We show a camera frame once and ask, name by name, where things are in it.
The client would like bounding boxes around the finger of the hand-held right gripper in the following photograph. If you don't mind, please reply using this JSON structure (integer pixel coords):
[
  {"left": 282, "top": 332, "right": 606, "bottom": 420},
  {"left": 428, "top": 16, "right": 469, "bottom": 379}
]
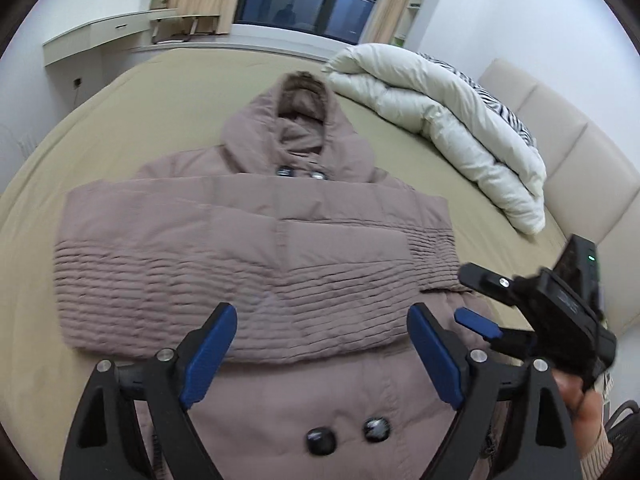
[
  {"left": 458, "top": 262, "right": 532, "bottom": 311},
  {"left": 454, "top": 308, "right": 537, "bottom": 361}
]

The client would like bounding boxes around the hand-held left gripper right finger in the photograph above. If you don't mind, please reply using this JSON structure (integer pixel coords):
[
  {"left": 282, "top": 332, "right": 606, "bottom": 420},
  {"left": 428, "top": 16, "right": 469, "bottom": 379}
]
[{"left": 407, "top": 302, "right": 583, "bottom": 480}]

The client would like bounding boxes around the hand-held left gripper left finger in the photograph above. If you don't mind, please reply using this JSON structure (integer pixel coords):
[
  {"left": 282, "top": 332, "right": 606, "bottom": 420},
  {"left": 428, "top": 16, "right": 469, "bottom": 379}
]
[{"left": 60, "top": 302, "right": 238, "bottom": 480}]

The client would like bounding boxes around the mauve hooded puffer jacket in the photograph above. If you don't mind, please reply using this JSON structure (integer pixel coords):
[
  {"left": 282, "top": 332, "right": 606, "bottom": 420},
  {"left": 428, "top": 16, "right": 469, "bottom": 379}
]
[{"left": 52, "top": 71, "right": 506, "bottom": 480}]

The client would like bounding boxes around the person's right hand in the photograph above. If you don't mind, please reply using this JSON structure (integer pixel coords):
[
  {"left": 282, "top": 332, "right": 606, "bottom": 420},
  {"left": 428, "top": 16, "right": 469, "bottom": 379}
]
[{"left": 557, "top": 372, "right": 604, "bottom": 434}]

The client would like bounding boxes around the beige padded headboard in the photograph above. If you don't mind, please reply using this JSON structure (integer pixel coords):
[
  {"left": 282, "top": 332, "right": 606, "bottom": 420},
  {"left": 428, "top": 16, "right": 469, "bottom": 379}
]
[{"left": 477, "top": 57, "right": 640, "bottom": 336}]

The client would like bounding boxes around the zebra striped pillow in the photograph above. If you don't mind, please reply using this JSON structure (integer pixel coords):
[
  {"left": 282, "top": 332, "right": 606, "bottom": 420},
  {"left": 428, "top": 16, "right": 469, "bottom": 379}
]
[{"left": 417, "top": 52, "right": 538, "bottom": 148}]

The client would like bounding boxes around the white duvet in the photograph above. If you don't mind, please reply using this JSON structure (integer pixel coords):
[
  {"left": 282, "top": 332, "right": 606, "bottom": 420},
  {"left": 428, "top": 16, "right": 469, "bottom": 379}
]
[{"left": 320, "top": 42, "right": 548, "bottom": 236}]

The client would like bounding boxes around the bed with olive sheet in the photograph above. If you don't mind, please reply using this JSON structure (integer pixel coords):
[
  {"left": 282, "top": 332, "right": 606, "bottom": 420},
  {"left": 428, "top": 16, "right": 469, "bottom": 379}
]
[{"left": 0, "top": 47, "right": 581, "bottom": 480}]

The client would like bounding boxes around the white wall desk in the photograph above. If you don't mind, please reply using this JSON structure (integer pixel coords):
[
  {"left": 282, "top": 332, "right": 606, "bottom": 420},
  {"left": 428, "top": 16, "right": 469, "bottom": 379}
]
[{"left": 42, "top": 7, "right": 221, "bottom": 67}]

